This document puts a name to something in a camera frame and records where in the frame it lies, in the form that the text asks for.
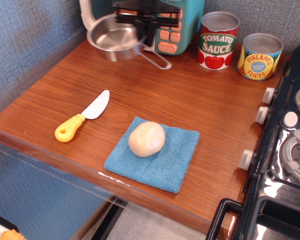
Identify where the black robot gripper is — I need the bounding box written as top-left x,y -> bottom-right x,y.
112,0 -> 181,47

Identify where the black toy stove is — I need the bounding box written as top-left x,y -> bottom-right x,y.
206,46 -> 300,240

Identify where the small steel pot with handle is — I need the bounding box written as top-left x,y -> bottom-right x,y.
86,14 -> 172,70

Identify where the blue folded cloth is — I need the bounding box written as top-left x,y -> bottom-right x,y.
104,116 -> 200,194

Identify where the beige toy potato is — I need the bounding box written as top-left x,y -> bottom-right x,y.
128,121 -> 166,158

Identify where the orange fuzzy object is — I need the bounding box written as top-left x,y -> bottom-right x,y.
0,229 -> 26,240

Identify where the tomato sauce can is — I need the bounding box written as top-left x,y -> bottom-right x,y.
197,11 -> 240,70

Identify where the teal toy microwave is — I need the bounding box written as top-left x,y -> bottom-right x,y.
79,0 -> 205,56

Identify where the pineapple slices can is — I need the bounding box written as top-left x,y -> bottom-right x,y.
237,33 -> 284,81

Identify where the toy knife yellow handle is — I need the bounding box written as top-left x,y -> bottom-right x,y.
54,89 -> 110,143

